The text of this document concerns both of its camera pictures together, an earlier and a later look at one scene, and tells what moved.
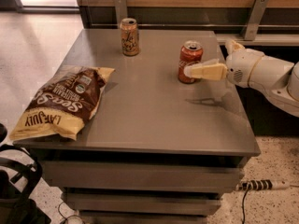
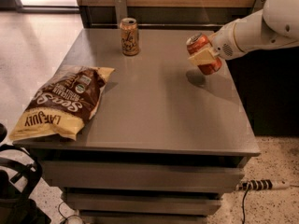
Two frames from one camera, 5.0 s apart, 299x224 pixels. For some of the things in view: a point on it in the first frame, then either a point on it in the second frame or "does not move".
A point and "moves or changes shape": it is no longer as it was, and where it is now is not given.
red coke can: [191, 53] moves or changes shape
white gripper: [239, 68] -> [223, 43]
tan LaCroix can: [130, 36] does not move
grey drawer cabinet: [154, 150] does not move
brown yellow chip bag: [64, 105] does not move
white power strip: [259, 185] does not move
